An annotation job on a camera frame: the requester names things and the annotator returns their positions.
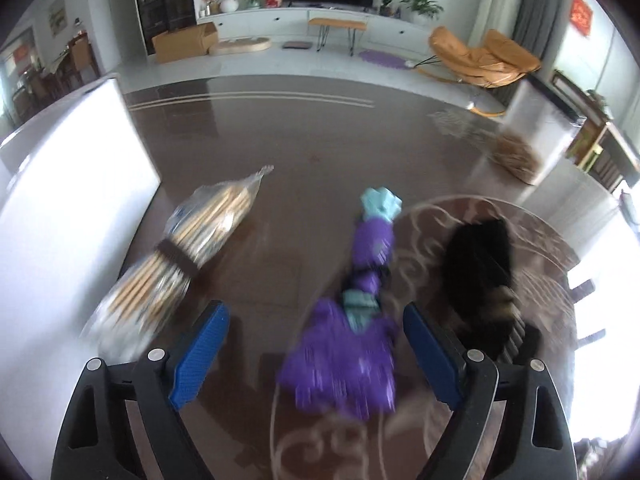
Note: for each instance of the orange lounge chair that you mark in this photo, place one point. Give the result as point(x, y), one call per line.
point(475, 57)

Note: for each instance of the black fuzzy scrunchie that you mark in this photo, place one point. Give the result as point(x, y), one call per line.
point(480, 255)

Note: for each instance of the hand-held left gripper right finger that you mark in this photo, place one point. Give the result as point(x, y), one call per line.
point(432, 360)

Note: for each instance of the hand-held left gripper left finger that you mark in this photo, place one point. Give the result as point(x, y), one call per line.
point(200, 355)

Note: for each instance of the white television cabinet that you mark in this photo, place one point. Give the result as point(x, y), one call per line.
point(400, 27)

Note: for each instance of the grey curtain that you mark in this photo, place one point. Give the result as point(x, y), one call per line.
point(542, 5)

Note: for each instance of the bagged bamboo stick bundle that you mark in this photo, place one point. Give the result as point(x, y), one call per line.
point(165, 260)

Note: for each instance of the framed wall painting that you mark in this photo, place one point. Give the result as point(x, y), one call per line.
point(57, 14)

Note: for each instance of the large green potted plant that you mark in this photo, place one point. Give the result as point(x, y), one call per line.
point(420, 4)

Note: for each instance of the purple doll toy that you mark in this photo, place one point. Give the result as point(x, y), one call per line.
point(340, 355)

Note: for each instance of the purple floor rug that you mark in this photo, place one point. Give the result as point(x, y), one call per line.
point(382, 59)

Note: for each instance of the orange bench with metal legs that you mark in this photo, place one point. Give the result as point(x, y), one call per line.
point(337, 23)

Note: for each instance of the dark glass display cabinet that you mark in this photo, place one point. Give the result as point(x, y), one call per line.
point(162, 5)

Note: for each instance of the wooden side table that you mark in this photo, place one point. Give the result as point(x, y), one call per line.
point(610, 155)

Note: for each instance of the small dark potted plant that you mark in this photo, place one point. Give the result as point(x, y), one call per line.
point(386, 4)

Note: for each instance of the white sheer curtain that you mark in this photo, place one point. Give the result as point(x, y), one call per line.
point(497, 0)

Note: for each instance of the clear canister with black lid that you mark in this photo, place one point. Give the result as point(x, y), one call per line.
point(540, 120)

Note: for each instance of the white board panel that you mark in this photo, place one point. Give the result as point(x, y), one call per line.
point(65, 235)

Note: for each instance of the red wall hanging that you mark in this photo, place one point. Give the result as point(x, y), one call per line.
point(581, 14)

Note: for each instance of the dark wooden chair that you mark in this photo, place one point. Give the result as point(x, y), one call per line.
point(575, 92)

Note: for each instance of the round beige floor mat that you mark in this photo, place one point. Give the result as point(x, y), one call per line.
point(240, 46)

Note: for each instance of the brown cardboard box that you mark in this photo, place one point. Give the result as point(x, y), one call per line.
point(182, 44)

